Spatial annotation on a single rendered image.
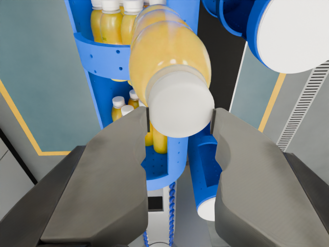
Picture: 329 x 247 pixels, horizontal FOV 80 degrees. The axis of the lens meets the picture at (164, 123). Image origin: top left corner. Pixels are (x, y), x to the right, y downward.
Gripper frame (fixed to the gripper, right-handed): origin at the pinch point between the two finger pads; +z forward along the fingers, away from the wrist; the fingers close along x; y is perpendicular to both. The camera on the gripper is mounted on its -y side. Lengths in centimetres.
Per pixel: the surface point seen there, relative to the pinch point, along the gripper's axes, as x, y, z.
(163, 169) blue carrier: -4, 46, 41
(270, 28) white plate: 25, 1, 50
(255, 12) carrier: 21, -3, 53
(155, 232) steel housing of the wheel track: -13, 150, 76
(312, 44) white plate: 38, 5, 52
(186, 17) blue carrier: 1.3, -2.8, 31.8
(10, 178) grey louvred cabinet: -173, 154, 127
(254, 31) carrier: 21, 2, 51
